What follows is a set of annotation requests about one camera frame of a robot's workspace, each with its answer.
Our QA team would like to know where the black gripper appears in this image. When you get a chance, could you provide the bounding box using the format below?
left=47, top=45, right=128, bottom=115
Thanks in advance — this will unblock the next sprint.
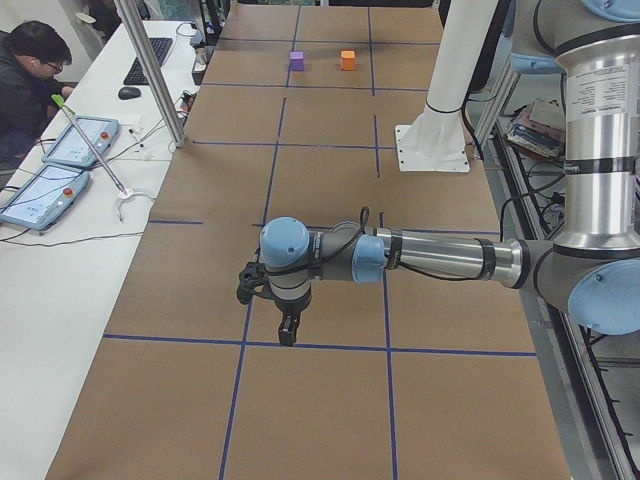
left=274, top=295, right=312, bottom=346

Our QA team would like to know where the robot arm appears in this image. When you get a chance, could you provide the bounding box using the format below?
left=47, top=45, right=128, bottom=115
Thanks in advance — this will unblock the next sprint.
left=237, top=1, right=639, bottom=346

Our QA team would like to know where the purple block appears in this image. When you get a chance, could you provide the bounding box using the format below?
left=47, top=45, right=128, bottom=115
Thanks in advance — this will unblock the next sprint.
left=289, top=50, right=305, bottom=72

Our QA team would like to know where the orange block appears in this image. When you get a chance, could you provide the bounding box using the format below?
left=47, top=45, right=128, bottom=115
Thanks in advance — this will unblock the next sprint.
left=340, top=50, right=357, bottom=71

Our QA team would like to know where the reacher grabber stick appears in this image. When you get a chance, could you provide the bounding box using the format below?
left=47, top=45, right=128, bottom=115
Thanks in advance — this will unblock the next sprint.
left=51, top=94, right=155, bottom=222

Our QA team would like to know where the near teach pendant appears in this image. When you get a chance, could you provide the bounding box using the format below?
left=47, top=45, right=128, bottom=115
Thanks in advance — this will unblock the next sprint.
left=1, top=164, right=90, bottom=231

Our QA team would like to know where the teach pendant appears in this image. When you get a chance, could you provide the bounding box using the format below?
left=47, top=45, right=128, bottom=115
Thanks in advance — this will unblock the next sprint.
left=42, top=116, right=120, bottom=169
left=1, top=164, right=90, bottom=231

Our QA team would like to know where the far teach pendant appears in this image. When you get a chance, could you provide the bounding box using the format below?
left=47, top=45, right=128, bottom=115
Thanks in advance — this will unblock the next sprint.
left=42, top=116, right=120, bottom=169

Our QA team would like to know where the metal cup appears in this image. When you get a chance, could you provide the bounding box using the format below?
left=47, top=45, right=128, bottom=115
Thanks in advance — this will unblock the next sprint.
left=193, top=47, right=208, bottom=72

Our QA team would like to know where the black computer mouse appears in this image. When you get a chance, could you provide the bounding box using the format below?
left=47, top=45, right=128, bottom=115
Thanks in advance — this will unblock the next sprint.
left=117, top=86, right=142, bottom=100

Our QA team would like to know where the black keyboard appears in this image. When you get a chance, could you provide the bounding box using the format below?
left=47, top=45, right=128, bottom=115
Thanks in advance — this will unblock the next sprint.
left=122, top=36, right=174, bottom=86

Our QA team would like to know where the stack of books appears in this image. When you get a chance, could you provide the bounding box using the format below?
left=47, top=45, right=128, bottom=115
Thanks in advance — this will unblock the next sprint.
left=506, top=99, right=566, bottom=158

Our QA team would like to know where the seated person in black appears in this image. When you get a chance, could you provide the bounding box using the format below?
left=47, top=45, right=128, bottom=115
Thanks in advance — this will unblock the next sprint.
left=1, top=20, right=73, bottom=168

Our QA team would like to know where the white central pillar mount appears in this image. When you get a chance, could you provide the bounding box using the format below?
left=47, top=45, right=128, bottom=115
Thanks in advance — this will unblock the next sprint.
left=395, top=0, right=498, bottom=173

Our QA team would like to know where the aluminium frame post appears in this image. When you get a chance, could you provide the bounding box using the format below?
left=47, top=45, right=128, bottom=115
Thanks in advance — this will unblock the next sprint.
left=114, top=0, right=185, bottom=148

